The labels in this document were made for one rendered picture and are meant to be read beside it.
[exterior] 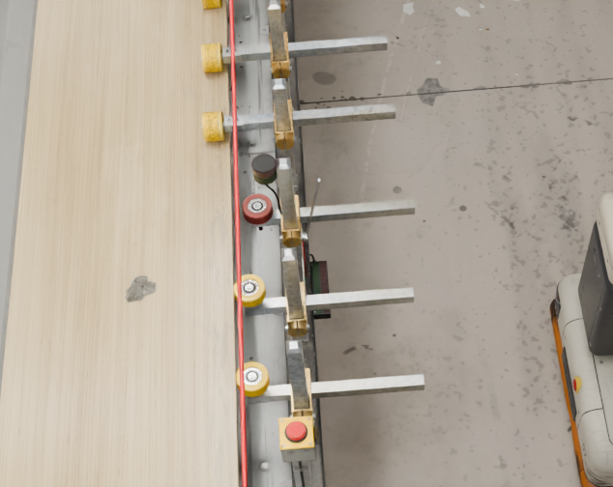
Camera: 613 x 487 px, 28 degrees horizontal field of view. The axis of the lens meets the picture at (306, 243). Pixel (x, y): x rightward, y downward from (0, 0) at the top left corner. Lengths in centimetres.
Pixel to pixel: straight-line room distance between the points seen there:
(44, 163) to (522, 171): 179
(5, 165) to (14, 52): 18
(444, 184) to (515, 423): 95
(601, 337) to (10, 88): 233
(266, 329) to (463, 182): 128
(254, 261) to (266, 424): 51
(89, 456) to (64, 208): 73
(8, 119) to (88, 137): 189
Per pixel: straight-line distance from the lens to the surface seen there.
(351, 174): 436
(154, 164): 332
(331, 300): 311
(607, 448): 357
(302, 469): 262
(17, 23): 164
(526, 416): 389
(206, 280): 308
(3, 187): 147
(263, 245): 346
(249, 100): 379
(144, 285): 308
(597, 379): 366
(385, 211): 322
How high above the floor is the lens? 349
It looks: 56 degrees down
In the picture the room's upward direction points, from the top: 6 degrees counter-clockwise
